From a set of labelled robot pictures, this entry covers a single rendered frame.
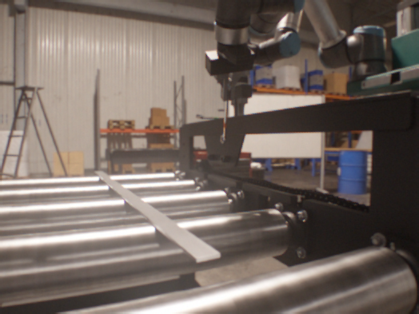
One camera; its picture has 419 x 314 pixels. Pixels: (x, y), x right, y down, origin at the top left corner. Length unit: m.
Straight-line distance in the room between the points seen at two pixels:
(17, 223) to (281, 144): 5.21
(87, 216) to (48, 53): 10.58
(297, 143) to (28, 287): 5.48
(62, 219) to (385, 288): 0.72
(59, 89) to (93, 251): 10.55
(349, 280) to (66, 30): 11.36
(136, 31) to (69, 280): 11.35
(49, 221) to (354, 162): 5.90
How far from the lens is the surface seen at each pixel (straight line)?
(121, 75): 11.20
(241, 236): 0.64
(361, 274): 0.46
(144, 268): 0.58
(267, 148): 5.66
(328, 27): 1.71
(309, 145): 5.86
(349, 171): 6.34
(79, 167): 8.81
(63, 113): 10.94
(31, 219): 0.86
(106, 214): 0.85
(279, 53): 1.22
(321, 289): 0.40
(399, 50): 1.71
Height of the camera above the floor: 1.08
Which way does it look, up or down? 3 degrees down
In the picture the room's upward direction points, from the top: straight up
